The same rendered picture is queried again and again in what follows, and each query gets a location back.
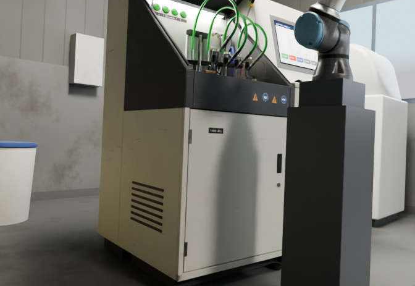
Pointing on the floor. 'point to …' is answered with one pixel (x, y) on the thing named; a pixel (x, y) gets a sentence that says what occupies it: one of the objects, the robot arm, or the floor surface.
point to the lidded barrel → (16, 180)
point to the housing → (113, 118)
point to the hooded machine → (383, 131)
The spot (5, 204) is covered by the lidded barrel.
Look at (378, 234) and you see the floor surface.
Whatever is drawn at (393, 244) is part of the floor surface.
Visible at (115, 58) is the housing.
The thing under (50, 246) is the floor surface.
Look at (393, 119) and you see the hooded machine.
